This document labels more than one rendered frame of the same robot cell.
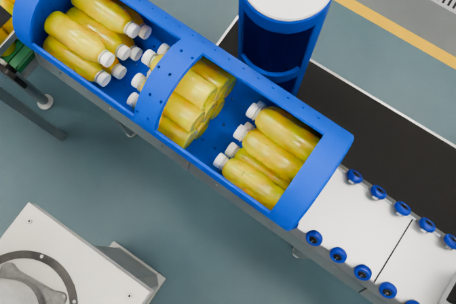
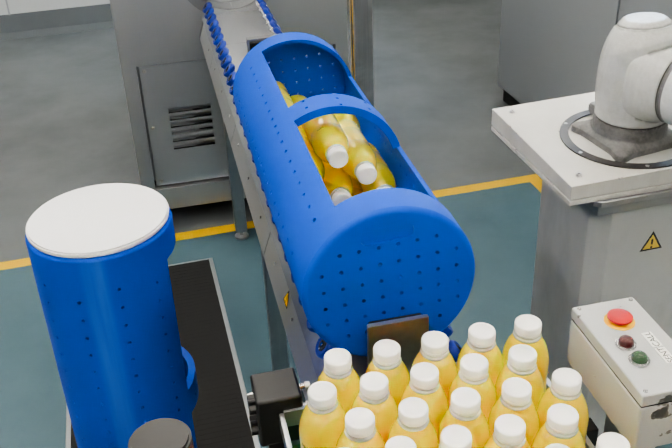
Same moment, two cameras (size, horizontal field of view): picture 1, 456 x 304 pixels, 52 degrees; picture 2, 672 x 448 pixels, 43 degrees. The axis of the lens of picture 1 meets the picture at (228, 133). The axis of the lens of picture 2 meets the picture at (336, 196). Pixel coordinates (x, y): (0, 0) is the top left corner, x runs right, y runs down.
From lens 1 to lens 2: 200 cm
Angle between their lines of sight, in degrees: 73
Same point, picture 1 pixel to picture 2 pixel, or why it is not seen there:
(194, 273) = not seen: hidden behind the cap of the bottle
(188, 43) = (292, 115)
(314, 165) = (293, 36)
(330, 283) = not seen: hidden behind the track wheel
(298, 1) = (122, 196)
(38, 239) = (577, 163)
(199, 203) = not seen: outside the picture
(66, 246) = (550, 150)
